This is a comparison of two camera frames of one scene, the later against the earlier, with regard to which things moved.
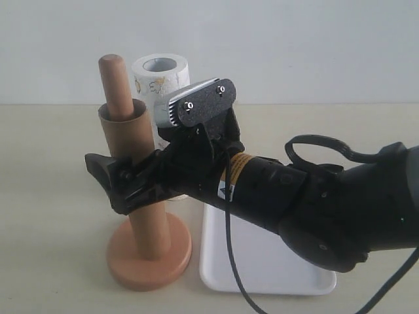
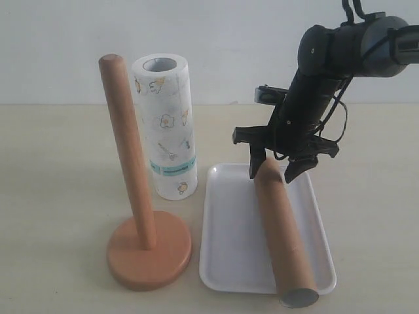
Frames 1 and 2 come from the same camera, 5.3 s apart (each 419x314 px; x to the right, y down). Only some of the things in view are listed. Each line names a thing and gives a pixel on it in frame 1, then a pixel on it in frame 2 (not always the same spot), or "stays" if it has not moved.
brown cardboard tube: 128,139 -> 294,283
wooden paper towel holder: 152,246 stays
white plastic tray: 267,265 stays
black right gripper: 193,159 -> 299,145
